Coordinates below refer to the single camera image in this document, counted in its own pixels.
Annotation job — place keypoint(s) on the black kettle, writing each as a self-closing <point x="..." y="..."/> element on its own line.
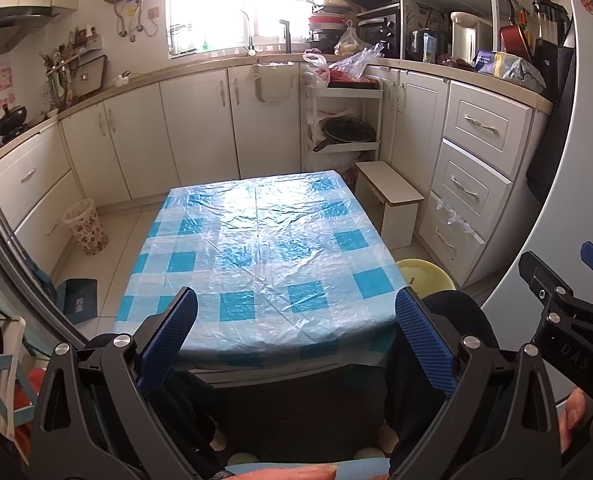
<point x="553" y="22"/>

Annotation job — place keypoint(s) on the floral waste basket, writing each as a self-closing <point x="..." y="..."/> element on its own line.
<point x="83" y="220"/>

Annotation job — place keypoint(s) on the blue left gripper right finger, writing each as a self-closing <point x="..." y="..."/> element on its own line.
<point x="433" y="354"/>

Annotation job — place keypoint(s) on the yellow trash bin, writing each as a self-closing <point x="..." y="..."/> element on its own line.
<point x="425" y="277"/>

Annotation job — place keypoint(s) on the black wok on stove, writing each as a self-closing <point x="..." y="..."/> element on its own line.
<point x="12" y="121"/>

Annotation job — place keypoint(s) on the black frying pan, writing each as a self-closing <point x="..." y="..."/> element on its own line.
<point x="343" y="130"/>

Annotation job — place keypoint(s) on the white drawer cabinet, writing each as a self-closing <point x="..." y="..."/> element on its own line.
<point x="480" y="210"/>

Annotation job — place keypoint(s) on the white base cabinets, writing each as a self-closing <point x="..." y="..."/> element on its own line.
<point x="234" y="122"/>

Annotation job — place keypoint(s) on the white countertop shelf rack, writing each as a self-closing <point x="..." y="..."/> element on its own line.
<point x="421" y="30"/>

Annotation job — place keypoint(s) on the white storage rack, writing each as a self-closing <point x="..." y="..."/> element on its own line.
<point x="321" y="99"/>

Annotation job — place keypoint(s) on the person's right hand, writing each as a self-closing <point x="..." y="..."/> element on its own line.
<point x="571" y="417"/>

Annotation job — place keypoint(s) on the blue checkered plastic tablecloth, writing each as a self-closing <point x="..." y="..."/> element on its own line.
<point x="285" y="269"/>

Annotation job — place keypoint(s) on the dark blue dustpan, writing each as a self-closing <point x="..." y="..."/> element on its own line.
<point x="77" y="299"/>

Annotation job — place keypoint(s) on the white small stool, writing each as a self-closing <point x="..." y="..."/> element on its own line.
<point x="389" y="200"/>

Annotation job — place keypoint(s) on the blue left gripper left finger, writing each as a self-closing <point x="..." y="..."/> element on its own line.
<point x="160" y="337"/>

